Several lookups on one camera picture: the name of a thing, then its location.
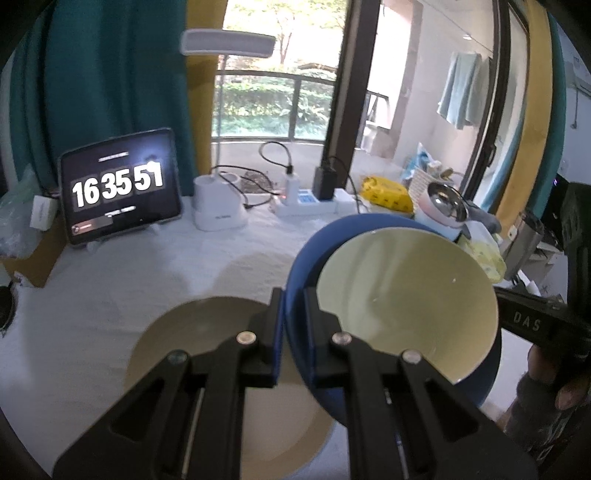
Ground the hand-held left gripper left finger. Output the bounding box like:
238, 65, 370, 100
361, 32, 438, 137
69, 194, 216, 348
52, 287, 283, 480

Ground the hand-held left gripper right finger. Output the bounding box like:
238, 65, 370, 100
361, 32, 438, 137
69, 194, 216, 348
302, 286, 539, 480

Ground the blue bowl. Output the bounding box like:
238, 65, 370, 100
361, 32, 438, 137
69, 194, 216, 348
284, 213, 502, 428

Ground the beige plate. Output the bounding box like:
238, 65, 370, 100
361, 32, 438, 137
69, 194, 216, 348
124, 298, 334, 480

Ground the cream bowl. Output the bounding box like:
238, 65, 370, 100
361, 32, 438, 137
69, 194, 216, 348
316, 228, 499, 385

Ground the person's right hand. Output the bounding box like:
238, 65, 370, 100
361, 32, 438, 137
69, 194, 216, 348
501, 344, 591, 467

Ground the steel thermos flask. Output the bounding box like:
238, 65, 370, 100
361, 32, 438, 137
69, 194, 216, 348
501, 211, 546, 282

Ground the yellow cloth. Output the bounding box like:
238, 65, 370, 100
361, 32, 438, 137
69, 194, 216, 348
462, 228, 508, 284

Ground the grey cloth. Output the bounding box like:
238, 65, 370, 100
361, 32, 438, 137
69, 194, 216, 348
464, 205, 503, 234

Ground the black computer case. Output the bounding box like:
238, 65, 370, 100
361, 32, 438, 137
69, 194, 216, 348
551, 173, 591, 250

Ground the white power strip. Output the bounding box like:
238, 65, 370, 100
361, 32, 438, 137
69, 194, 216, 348
270, 187, 365, 217

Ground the pale blue pot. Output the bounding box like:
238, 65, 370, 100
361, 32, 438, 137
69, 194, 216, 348
413, 194, 467, 236

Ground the steel bowl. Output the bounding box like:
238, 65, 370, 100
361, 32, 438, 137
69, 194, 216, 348
427, 181, 471, 220

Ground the white desk lamp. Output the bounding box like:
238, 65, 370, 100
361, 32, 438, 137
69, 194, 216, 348
180, 28, 275, 232

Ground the black charger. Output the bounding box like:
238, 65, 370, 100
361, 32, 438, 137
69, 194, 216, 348
313, 167, 335, 201

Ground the yellow bag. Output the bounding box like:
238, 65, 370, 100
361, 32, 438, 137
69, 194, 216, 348
360, 175, 414, 213

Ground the white basket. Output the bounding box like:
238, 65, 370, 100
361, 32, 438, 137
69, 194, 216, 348
409, 166, 439, 204

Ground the blue and white package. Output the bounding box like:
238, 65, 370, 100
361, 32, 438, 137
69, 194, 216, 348
402, 142, 439, 181

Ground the yellow curtain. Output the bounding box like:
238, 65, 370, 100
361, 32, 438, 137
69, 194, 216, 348
185, 0, 229, 178
496, 0, 555, 222

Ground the teal curtain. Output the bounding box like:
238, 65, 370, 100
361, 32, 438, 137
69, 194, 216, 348
9, 0, 199, 199
545, 14, 568, 185

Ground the black tablet with clock display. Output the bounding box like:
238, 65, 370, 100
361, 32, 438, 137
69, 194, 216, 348
58, 128, 183, 245

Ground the hanging pale blue towel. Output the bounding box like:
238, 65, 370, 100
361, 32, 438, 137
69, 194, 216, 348
436, 51, 490, 130

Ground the cardboard box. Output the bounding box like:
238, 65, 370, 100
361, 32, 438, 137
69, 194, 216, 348
0, 226, 65, 289

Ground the white air conditioner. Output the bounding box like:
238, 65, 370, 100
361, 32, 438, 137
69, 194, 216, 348
568, 58, 591, 90

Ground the balcony railing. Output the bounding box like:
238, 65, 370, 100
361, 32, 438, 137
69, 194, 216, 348
215, 69, 391, 141

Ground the small white box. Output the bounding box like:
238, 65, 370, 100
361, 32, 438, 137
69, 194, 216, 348
30, 194, 60, 232

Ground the black round speaker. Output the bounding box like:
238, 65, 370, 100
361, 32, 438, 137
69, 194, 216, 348
0, 284, 19, 330

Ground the clear plastic bag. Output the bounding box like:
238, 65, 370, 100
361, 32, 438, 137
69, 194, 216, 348
0, 166, 42, 259

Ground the dark sliding door frame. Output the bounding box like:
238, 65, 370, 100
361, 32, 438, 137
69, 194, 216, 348
321, 0, 532, 208

